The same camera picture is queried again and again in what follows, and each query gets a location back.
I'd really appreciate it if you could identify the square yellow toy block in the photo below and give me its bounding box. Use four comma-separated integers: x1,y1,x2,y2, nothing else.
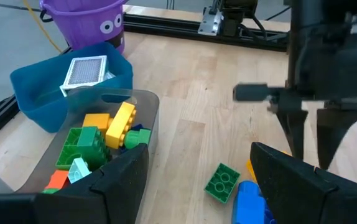
82,113,114,134

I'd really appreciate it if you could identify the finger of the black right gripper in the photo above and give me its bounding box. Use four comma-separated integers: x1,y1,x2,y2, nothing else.
276,110,308,159
317,107,357,170

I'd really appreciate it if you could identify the mint toy block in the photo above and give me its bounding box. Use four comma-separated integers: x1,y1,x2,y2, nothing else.
67,157,93,184

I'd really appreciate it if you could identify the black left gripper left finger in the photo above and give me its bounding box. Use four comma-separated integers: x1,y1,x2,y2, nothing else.
35,142,150,224

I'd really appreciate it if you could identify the large blue toy block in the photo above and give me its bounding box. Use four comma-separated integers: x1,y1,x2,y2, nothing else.
231,180,277,224

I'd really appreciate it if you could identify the large green toy block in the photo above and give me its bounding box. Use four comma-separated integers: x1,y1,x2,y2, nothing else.
55,126,111,171

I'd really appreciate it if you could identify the purple monster face bucket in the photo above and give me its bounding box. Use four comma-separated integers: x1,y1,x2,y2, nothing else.
39,0,129,54

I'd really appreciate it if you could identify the clear grey plastic bin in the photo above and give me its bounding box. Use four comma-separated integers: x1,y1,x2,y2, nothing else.
15,86,160,224

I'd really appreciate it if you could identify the small orange toy block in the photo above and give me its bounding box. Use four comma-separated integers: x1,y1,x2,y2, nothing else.
44,169,71,191

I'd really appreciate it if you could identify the flat green toy block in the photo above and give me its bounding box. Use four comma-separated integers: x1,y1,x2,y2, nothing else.
203,162,242,205

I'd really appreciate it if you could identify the playing cards box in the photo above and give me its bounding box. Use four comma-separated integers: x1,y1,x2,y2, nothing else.
59,55,116,97

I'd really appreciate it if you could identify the orange hollow toy block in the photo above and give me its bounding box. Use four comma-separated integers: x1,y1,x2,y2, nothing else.
246,159,259,184

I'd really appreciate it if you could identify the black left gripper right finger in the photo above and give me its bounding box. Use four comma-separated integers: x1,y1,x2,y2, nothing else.
249,142,357,224

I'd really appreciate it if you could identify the long yellow toy block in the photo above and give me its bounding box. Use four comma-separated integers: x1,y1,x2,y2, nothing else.
105,101,137,150

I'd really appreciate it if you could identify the blue plastic bin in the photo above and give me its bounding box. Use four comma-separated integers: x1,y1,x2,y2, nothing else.
9,42,134,134

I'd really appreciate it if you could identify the yellow cable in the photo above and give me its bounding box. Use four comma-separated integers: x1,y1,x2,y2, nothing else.
22,0,63,54

